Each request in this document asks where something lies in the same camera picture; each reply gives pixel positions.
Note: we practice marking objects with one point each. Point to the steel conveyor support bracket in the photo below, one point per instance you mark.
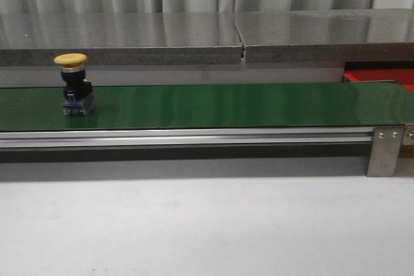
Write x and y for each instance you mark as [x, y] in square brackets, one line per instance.
[384, 152]

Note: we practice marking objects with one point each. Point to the right grey stone shelf slab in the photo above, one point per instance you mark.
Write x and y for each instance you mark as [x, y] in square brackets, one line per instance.
[331, 36]

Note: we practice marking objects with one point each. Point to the aluminium conveyor side rail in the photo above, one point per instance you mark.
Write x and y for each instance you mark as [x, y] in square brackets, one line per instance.
[160, 137]

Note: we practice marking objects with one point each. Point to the grey stone shelf slab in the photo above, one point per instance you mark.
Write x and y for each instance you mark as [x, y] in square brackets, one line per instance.
[331, 36]
[120, 39]

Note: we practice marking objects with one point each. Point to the red plastic tray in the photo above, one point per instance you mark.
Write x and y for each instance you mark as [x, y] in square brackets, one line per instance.
[403, 76]

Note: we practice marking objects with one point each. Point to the left grey stone shelf slab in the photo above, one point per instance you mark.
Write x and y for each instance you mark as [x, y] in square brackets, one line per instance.
[120, 39]

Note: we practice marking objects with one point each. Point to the steel end bracket plate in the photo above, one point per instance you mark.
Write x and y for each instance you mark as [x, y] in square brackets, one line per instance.
[408, 136]

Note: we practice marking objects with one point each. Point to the yellow mushroom push button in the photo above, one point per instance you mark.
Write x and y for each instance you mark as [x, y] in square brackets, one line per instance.
[78, 98]

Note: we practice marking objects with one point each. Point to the green conveyor belt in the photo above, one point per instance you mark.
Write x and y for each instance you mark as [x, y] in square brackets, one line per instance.
[213, 106]

